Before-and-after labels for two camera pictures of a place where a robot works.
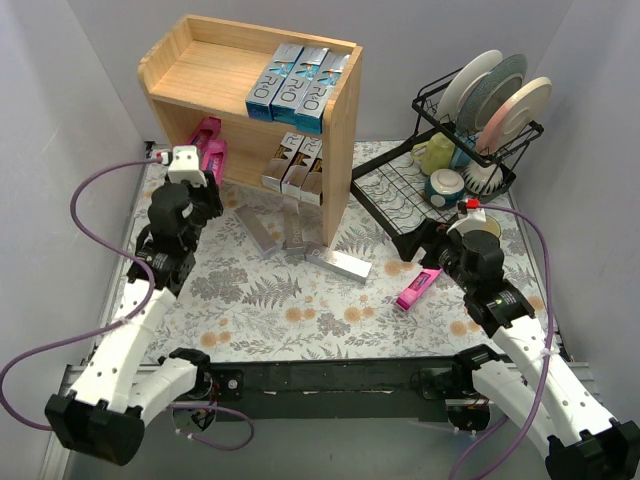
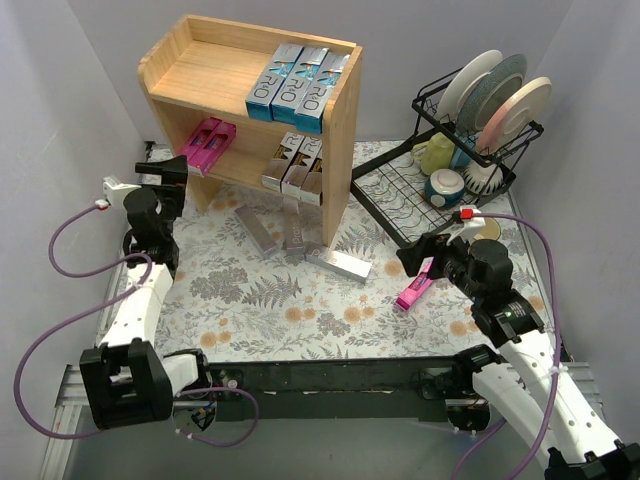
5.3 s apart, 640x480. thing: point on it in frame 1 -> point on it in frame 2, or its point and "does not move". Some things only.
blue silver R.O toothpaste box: x=309 y=112 does not move
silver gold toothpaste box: x=287 y=149 does not move
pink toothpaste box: x=417 y=288 does not move
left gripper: x=209 y=195 -> x=167 y=185
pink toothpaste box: x=215 y=160 -> x=211 y=148
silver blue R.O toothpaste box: x=283 y=106 does not move
